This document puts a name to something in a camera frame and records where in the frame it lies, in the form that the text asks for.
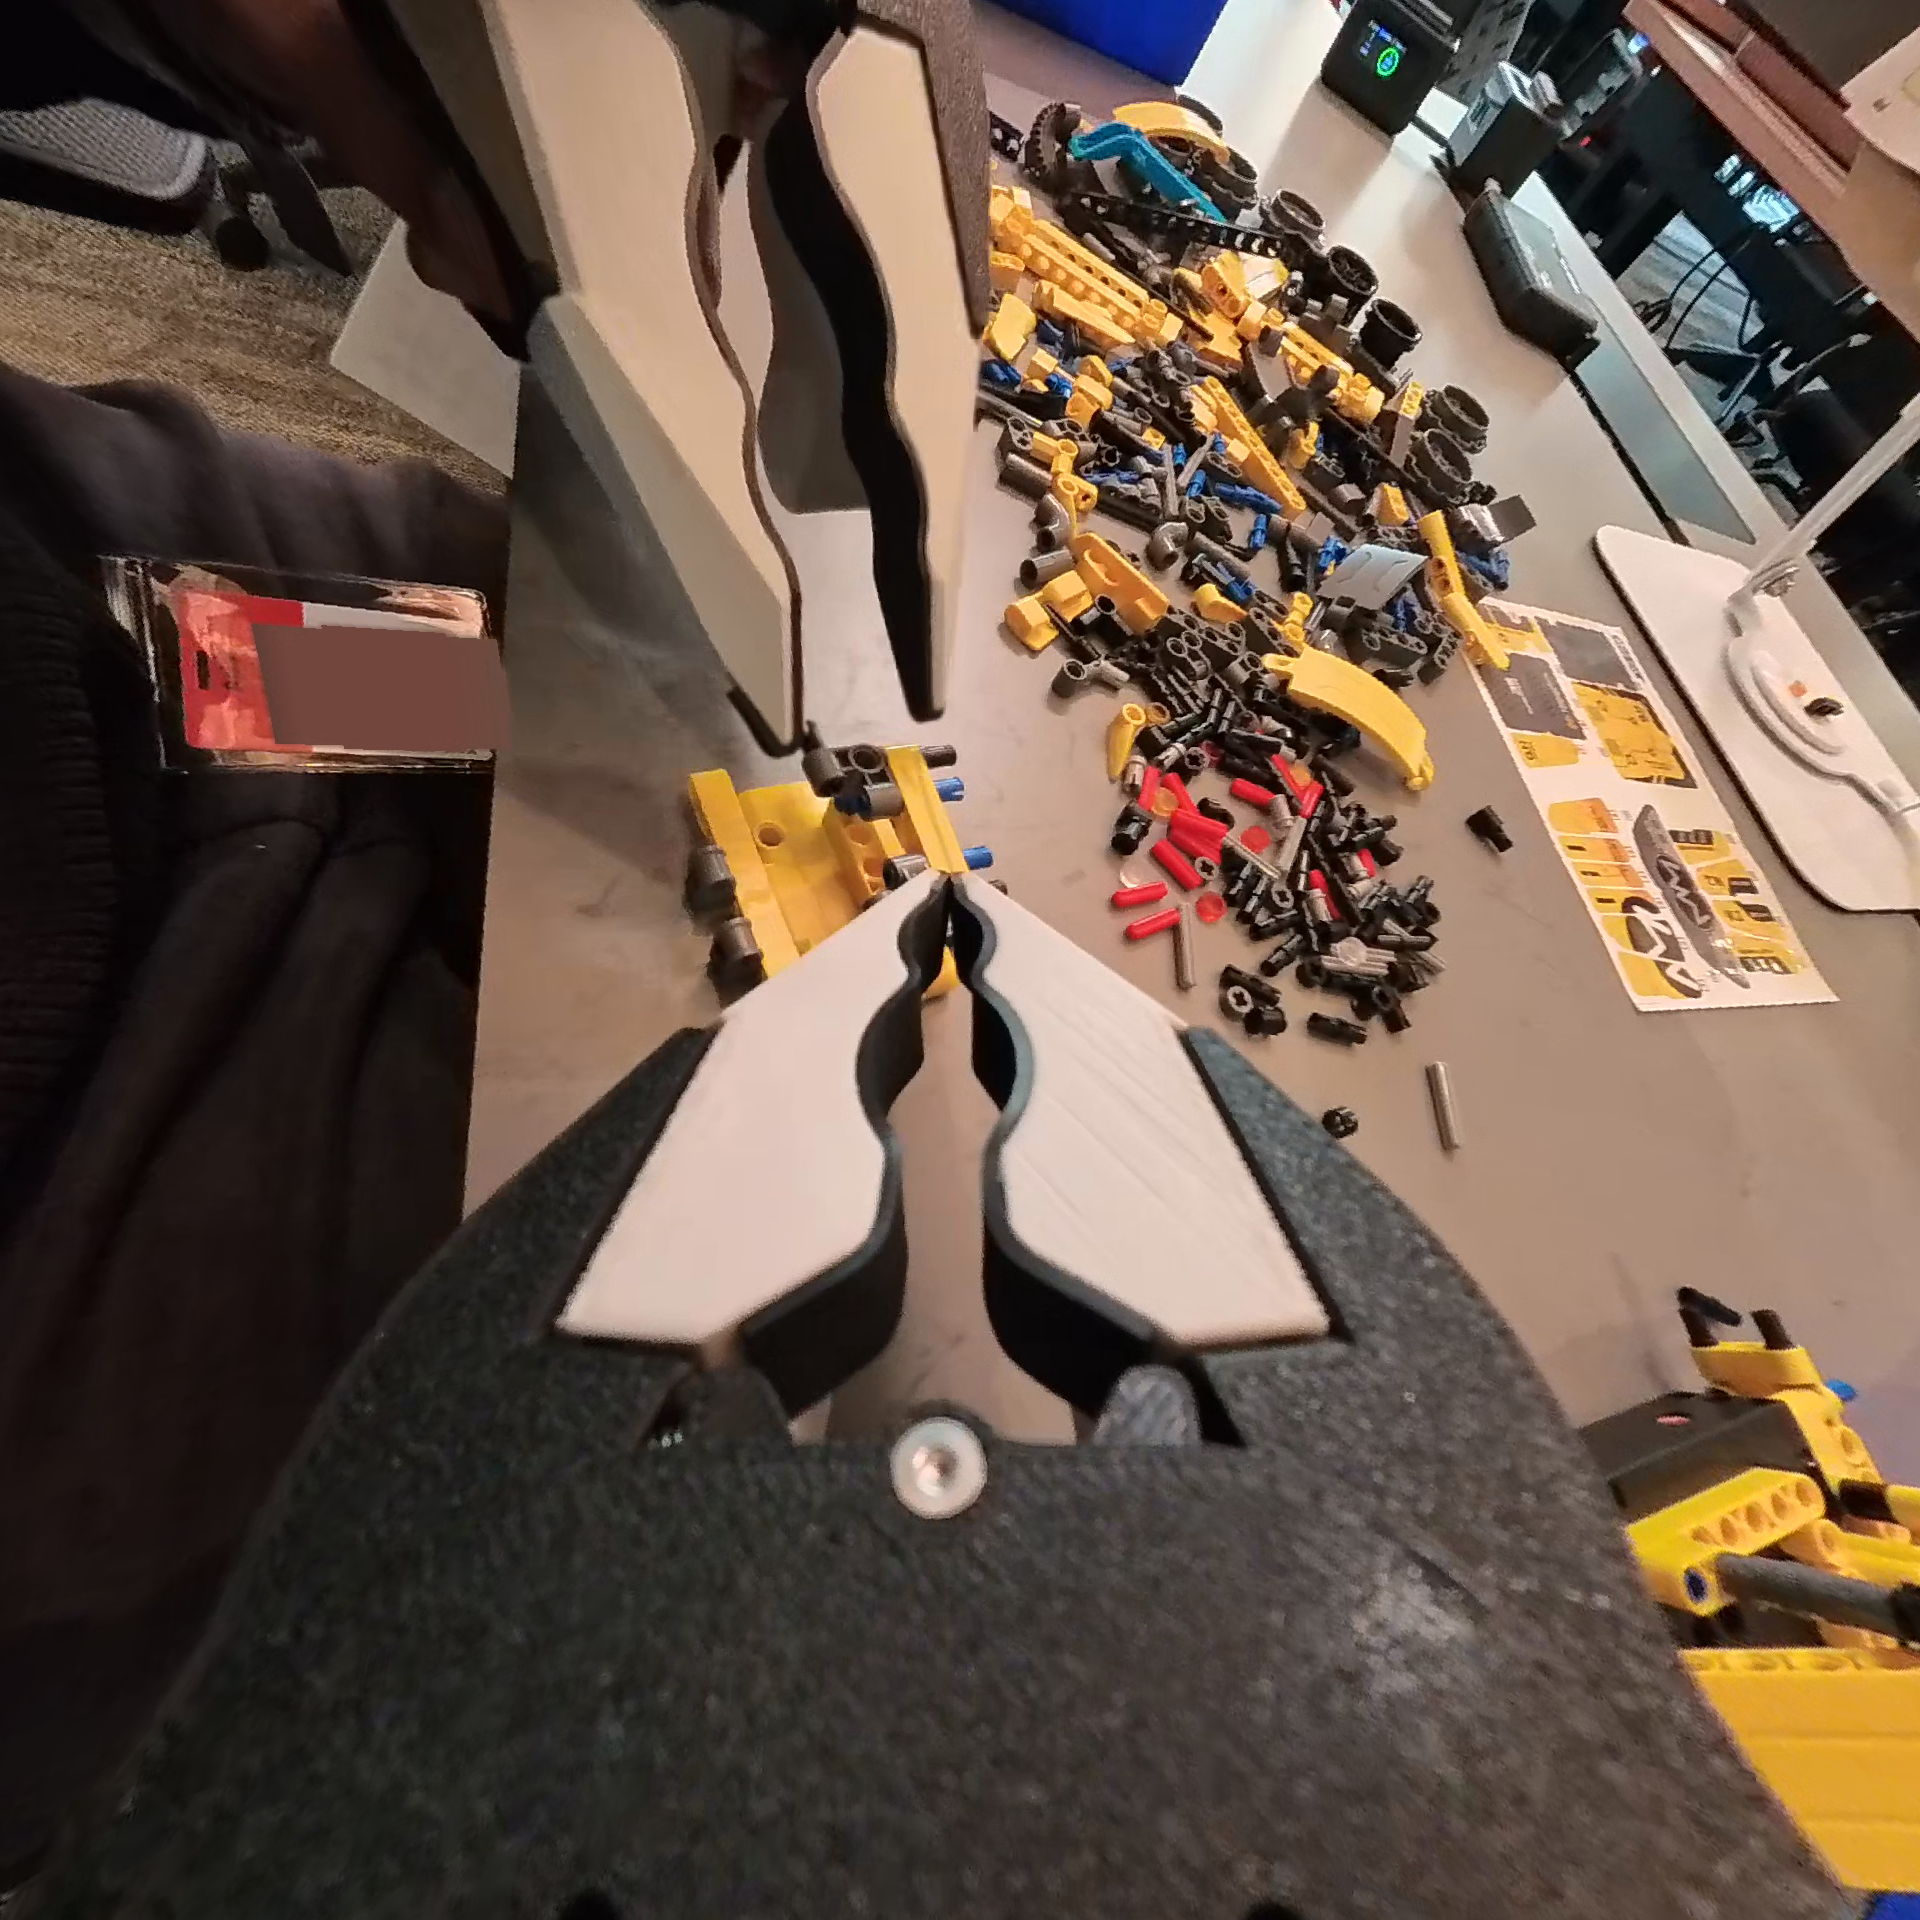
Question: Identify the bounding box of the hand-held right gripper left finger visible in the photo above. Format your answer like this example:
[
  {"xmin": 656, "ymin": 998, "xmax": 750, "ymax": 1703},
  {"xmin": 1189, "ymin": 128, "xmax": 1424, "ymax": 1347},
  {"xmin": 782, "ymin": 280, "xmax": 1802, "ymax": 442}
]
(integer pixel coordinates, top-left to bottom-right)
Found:
[{"xmin": 558, "ymin": 874, "xmax": 950, "ymax": 1362}]

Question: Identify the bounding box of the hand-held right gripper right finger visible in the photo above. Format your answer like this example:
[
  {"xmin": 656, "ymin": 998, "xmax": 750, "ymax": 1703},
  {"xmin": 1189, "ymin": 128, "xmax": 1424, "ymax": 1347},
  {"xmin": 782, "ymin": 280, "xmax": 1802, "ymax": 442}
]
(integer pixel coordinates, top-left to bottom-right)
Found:
[{"xmin": 954, "ymin": 874, "xmax": 1334, "ymax": 1451}]

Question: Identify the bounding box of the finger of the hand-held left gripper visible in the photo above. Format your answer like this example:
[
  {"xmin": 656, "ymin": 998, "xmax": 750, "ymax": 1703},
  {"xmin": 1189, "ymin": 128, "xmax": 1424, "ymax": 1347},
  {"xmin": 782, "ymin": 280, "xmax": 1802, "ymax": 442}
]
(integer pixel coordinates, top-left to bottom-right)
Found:
[
  {"xmin": 486, "ymin": 0, "xmax": 812, "ymax": 757},
  {"xmin": 755, "ymin": 18, "xmax": 999, "ymax": 722}
]

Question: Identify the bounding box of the yellow toy brick block assembly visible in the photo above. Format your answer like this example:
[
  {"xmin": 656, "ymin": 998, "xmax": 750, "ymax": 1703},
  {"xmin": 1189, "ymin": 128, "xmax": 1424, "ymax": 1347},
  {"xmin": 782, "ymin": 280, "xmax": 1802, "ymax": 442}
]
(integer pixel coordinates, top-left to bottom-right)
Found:
[{"xmin": 682, "ymin": 734, "xmax": 1001, "ymax": 1005}]

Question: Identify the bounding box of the person's left hand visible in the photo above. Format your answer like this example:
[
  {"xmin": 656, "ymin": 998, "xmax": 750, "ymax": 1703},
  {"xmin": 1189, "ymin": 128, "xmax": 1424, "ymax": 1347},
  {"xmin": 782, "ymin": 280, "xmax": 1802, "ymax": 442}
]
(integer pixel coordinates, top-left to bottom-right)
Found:
[{"xmin": 375, "ymin": 0, "xmax": 564, "ymax": 355}]

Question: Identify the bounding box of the blue plastic bin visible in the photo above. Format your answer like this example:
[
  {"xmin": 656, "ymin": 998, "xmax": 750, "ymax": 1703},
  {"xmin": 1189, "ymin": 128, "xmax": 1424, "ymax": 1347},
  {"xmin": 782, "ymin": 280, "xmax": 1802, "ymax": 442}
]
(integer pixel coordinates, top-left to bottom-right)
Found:
[{"xmin": 982, "ymin": 0, "xmax": 1220, "ymax": 89}]

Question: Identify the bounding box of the black device with green display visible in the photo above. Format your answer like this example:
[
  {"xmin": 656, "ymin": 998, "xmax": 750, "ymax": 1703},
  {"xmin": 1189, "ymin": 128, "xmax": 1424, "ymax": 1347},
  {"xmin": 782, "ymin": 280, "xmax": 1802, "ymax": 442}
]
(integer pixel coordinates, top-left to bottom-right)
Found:
[{"xmin": 1320, "ymin": 0, "xmax": 1460, "ymax": 139}]

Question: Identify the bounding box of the pile of toy building pieces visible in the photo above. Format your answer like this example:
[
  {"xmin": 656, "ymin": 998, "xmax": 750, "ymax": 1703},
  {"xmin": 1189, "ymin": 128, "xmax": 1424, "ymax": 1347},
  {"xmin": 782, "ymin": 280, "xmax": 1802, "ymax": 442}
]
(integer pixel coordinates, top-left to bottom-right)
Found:
[{"xmin": 974, "ymin": 92, "xmax": 1540, "ymax": 1053}]

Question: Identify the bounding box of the grey mesh office chair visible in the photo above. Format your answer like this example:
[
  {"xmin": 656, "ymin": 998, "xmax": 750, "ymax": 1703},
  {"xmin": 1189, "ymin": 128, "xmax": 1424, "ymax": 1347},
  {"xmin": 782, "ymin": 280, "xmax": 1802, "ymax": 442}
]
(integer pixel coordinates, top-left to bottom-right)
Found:
[{"xmin": 0, "ymin": 97, "xmax": 354, "ymax": 280}]

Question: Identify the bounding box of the person's black sweater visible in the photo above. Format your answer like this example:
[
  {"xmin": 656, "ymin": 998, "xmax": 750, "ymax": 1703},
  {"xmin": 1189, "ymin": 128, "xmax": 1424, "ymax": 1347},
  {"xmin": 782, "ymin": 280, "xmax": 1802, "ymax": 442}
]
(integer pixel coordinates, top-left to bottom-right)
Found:
[{"xmin": 0, "ymin": 367, "xmax": 512, "ymax": 1848}]

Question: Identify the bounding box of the black box device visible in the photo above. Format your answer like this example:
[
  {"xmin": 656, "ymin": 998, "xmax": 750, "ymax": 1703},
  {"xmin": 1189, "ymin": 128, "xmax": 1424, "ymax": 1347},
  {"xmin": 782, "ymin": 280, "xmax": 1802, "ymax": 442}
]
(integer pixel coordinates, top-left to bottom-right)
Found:
[{"xmin": 1441, "ymin": 67, "xmax": 1571, "ymax": 198}]

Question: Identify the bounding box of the yellow black sticker sheet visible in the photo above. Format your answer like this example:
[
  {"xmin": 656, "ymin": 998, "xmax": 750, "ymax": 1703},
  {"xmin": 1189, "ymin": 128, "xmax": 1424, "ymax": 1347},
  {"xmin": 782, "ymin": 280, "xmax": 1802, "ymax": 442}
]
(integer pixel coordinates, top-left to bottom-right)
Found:
[{"xmin": 1463, "ymin": 596, "xmax": 1843, "ymax": 1014}]

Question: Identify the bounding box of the clear badge holder red card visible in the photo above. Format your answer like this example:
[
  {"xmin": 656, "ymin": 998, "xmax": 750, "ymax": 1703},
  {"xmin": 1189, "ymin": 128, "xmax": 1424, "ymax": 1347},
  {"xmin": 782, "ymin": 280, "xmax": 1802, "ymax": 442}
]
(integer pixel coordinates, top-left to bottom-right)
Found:
[{"xmin": 103, "ymin": 555, "xmax": 500, "ymax": 774}]

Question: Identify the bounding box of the black flat device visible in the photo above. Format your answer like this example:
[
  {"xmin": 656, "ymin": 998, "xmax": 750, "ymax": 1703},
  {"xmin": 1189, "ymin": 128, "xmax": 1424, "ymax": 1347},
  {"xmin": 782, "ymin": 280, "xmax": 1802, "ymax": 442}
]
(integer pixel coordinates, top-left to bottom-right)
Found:
[{"xmin": 1463, "ymin": 180, "xmax": 1604, "ymax": 371}]

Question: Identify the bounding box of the white lamp base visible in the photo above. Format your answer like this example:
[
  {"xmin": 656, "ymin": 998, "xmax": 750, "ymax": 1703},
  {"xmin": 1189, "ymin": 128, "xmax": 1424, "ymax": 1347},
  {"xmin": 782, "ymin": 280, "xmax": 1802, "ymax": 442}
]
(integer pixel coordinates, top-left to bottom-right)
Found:
[{"xmin": 1595, "ymin": 525, "xmax": 1920, "ymax": 919}]

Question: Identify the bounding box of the white desk lamp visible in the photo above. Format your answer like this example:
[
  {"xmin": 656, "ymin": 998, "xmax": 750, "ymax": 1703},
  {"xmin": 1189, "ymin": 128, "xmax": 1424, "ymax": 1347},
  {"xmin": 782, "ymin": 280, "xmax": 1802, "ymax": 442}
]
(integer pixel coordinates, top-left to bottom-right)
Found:
[{"xmin": 1723, "ymin": 442, "xmax": 1920, "ymax": 821}]

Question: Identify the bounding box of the yellow toy vehicle frame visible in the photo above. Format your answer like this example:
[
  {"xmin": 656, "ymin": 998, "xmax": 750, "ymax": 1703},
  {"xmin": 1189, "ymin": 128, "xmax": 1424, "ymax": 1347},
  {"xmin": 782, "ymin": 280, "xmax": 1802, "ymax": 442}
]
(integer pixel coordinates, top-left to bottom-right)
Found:
[{"xmin": 1583, "ymin": 1287, "xmax": 1920, "ymax": 1893}]

